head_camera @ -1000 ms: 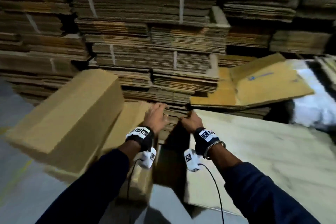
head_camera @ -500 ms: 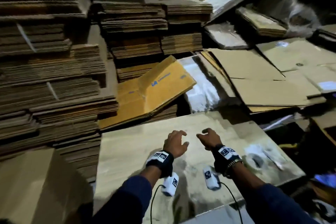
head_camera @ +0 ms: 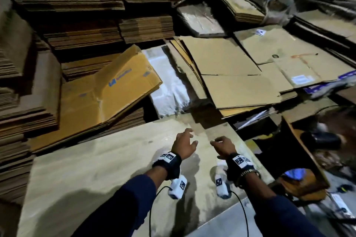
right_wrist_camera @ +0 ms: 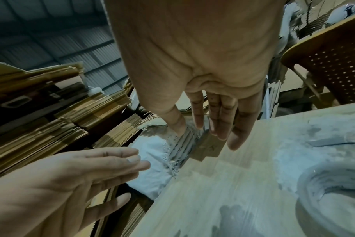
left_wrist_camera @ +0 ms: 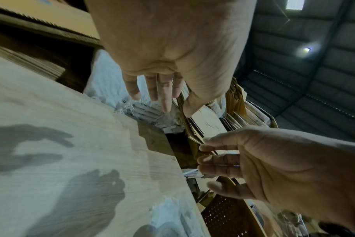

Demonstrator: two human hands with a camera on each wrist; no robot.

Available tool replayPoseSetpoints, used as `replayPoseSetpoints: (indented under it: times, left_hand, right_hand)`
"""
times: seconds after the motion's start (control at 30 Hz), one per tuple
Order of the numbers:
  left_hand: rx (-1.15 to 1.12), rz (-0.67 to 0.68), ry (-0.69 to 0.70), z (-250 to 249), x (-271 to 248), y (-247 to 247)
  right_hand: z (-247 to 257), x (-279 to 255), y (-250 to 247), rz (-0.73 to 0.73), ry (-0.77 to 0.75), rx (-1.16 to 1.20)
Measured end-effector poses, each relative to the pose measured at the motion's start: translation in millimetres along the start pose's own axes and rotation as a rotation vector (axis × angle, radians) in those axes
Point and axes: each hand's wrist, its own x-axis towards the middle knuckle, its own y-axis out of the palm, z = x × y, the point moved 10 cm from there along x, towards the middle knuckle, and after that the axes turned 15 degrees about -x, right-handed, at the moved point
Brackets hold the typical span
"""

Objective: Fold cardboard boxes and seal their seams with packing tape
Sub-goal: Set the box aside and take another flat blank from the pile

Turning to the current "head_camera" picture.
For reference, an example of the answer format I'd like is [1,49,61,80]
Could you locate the person's right hand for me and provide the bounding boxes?
[210,136,239,160]

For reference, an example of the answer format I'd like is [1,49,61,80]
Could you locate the person's left hand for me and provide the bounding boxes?
[171,128,199,160]

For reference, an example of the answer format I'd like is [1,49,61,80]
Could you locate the person's right forearm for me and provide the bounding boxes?
[242,173,326,237]

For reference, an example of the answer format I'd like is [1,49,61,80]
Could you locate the person's left forearm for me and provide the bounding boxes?
[72,166,168,237]

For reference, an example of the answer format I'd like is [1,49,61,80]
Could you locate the pile of brown cartons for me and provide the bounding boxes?
[167,9,356,119]

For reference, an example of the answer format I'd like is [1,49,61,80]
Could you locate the stacks of flat cardboard bundles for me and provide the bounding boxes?
[0,0,184,204]

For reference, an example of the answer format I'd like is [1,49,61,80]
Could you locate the black right wrist band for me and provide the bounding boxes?
[225,153,258,186]

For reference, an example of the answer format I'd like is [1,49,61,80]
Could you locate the black wrist band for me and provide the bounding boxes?
[225,153,258,186]
[152,151,182,180]

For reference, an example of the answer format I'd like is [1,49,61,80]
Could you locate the black left wrist band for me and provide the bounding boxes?
[152,151,182,180]

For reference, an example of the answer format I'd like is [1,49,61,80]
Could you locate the white plastic sack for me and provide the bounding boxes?
[143,45,192,118]

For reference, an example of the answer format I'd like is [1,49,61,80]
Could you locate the blue glowing device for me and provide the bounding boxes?
[284,168,307,181]

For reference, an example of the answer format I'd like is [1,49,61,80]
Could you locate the plywood work board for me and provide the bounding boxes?
[17,113,275,237]

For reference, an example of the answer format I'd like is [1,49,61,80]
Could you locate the blue white printed bag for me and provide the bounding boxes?
[303,70,356,99]

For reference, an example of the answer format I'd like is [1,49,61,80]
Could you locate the clear plastic sheet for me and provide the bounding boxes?
[177,3,226,39]

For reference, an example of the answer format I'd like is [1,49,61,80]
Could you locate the white power strip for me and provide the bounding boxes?
[333,194,354,218]

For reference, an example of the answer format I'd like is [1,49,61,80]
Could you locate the silver bracelet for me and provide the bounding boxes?
[236,168,261,189]

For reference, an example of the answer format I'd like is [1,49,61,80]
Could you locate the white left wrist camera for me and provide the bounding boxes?
[168,174,189,200]

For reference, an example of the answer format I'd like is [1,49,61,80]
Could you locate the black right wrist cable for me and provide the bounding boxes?
[230,190,250,237]

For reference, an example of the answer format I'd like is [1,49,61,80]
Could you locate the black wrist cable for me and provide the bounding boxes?
[230,190,250,237]
[148,186,172,237]

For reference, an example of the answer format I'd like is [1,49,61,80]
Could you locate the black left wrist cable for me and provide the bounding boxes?
[148,186,172,237]

